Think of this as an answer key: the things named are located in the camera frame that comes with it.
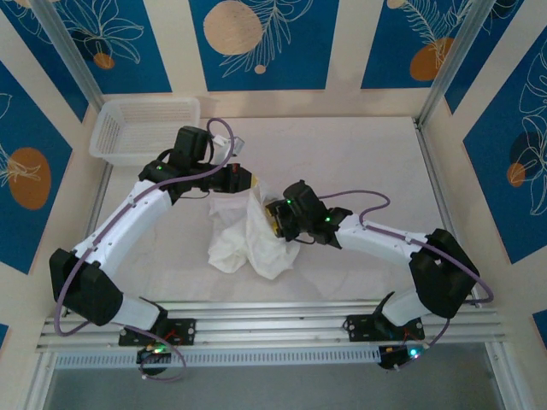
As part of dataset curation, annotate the left aluminium frame post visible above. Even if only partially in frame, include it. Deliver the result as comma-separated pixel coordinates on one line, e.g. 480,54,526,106
32,0,107,113

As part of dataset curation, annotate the white t-shirt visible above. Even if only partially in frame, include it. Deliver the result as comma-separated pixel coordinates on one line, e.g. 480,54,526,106
207,177,303,281

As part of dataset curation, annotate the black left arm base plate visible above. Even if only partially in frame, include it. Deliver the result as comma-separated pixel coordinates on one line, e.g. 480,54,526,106
118,318,197,348

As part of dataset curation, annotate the right controller board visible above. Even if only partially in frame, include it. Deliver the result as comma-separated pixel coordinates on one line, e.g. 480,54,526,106
378,343,428,372

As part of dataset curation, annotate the white plastic basket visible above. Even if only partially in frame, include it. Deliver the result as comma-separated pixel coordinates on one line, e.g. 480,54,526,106
88,97,202,167

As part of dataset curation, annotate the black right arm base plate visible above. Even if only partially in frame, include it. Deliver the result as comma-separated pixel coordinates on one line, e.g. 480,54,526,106
343,313,427,343

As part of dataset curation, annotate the left aluminium table side rail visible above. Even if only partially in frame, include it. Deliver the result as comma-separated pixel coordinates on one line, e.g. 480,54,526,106
83,164,115,249

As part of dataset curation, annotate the aluminium mounting rail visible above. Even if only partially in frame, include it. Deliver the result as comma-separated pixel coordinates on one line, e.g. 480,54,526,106
36,300,509,354

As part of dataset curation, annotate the white slotted cable duct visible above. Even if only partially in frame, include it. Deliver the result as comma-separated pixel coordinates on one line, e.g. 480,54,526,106
53,346,382,370

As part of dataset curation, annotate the left controller board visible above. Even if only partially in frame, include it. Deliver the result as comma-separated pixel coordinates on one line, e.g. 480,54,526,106
136,344,173,378

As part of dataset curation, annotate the right aluminium frame post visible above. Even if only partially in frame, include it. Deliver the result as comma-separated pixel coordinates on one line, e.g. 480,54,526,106
416,0,491,129

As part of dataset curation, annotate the aluminium frame post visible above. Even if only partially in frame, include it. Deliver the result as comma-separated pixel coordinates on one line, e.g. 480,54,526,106
32,0,107,113
416,0,491,129

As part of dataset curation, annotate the controller board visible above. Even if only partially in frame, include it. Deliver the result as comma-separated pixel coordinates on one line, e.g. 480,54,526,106
378,343,428,372
136,344,173,378

